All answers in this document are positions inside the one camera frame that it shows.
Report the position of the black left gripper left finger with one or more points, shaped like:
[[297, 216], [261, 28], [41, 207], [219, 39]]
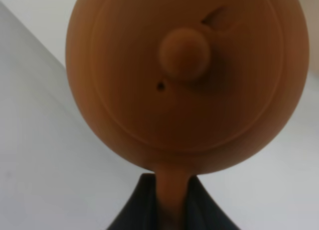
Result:
[[140, 211]]

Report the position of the brown clay teapot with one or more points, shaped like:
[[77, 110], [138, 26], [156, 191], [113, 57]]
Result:
[[186, 87]]

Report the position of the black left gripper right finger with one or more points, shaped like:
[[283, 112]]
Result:
[[202, 212]]

